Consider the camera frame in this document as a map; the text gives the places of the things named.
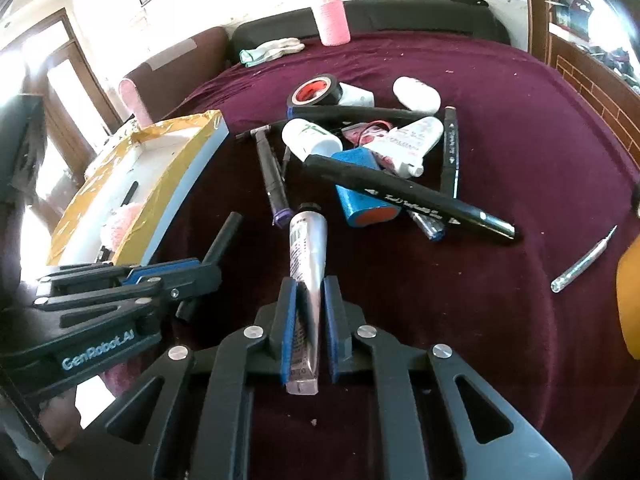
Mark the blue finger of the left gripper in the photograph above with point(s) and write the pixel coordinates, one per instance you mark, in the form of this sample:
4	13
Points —
139	272
187	283

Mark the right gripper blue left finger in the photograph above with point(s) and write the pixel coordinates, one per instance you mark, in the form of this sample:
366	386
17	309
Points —
281	337

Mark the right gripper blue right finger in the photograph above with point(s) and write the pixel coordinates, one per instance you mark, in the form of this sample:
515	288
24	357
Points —
338	332

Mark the slim black pen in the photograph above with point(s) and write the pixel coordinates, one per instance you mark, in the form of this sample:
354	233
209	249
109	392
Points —
130	193

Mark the pink hand cream tube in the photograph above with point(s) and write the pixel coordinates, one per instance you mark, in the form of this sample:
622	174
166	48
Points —
308	234

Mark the black marker purple cap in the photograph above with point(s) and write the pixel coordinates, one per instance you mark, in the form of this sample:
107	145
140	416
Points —
280	209

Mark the clear blue gel pen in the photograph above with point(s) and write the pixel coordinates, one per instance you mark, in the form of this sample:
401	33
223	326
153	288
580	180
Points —
432	228

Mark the large black marker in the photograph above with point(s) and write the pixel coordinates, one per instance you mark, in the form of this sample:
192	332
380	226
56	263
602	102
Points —
407	194

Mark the black marker yellow cap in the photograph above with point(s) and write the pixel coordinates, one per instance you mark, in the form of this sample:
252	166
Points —
449	178

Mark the white bottle green label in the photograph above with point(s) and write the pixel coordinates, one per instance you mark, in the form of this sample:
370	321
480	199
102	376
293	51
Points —
305	138

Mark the silver white cream tube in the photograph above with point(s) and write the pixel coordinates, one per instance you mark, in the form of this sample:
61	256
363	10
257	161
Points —
411	143

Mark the rose pattern cream tube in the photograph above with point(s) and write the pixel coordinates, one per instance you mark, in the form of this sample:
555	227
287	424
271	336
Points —
373	137

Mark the black marker blue caps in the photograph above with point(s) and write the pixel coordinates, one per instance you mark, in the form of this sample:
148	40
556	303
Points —
336	113

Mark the person's left hand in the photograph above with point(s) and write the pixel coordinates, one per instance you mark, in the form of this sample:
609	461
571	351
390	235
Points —
61	419

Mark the black round stick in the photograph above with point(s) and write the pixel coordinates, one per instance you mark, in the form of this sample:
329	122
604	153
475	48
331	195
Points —
213	256

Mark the white tray with yellow tape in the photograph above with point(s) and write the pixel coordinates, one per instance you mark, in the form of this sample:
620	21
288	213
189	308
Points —
166	159

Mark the black pen refill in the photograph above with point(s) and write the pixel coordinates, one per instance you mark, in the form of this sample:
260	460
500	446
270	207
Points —
284	162

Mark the brown armchair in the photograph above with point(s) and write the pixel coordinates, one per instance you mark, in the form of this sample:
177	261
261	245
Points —
158	85

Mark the maroon bed blanket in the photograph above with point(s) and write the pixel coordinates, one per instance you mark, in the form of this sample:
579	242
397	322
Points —
532	152

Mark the black silver pen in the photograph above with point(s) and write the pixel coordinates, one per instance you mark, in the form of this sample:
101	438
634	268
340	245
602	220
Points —
272	127

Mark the white power adapter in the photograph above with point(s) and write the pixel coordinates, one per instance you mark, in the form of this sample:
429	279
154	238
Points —
355	96

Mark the black tape roll red core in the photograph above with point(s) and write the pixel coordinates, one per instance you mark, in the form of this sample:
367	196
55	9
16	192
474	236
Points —
322	89

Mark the white green glove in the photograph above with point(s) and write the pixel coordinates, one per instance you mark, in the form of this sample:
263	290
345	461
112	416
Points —
270	51

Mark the white bottle red label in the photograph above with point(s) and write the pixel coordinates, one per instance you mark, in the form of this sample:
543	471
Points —
416	95

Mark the silver craft knife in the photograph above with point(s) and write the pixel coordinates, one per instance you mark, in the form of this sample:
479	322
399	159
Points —
579	267

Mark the yellow packing tape roll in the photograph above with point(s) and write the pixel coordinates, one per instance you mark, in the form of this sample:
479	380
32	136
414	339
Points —
628	297

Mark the pink water bottle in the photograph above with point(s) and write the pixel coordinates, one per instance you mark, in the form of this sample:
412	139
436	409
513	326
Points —
331	21

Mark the black headboard cushion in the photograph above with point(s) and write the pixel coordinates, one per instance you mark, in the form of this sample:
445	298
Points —
472	18

